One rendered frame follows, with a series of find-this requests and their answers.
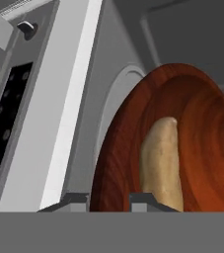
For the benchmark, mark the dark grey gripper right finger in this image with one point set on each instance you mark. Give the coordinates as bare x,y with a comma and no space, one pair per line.
143,202

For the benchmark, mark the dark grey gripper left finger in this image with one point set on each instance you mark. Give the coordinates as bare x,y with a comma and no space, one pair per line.
74,201

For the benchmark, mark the beige sweet potato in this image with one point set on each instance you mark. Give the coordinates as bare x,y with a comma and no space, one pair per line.
161,161

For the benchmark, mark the brown wooden bowl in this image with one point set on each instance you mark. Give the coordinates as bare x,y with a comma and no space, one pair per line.
202,138

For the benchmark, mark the white microwave turntable plate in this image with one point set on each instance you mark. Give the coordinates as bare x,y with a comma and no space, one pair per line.
116,99

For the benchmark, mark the grey microwave oven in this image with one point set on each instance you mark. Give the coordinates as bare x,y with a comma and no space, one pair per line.
84,66

